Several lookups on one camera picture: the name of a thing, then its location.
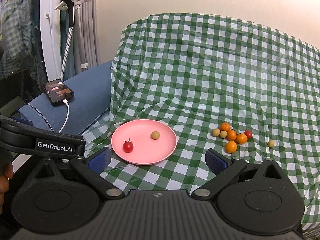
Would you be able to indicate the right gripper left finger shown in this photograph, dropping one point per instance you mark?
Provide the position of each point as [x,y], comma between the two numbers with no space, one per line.
[89,170]

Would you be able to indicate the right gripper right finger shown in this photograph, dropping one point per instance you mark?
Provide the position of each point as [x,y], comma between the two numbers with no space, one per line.
[227,172]

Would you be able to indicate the orange kumquat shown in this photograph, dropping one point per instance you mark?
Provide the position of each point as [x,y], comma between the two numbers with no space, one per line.
[225,127]
[231,147]
[241,138]
[231,135]

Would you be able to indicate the tan longan fruit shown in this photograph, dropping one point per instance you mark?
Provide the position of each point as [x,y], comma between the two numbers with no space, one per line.
[155,135]
[223,134]
[270,143]
[216,132]

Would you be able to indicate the red cherry tomato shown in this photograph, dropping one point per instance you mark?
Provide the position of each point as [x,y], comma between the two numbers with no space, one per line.
[248,133]
[128,146]

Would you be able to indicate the person's hand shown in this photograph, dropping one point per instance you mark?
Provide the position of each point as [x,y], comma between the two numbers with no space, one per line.
[4,183]

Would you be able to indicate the black smartphone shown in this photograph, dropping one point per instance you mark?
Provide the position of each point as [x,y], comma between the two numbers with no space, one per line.
[57,91]

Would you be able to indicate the pink round plate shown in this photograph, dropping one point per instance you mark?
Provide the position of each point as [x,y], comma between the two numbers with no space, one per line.
[146,151]

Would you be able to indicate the green white checkered cloth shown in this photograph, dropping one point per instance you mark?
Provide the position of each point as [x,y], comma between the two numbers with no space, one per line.
[194,72]

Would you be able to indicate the grey curtain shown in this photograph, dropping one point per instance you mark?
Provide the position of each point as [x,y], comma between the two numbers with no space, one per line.
[84,41]

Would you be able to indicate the white door frame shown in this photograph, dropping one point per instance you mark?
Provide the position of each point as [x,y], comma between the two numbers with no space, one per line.
[50,37]

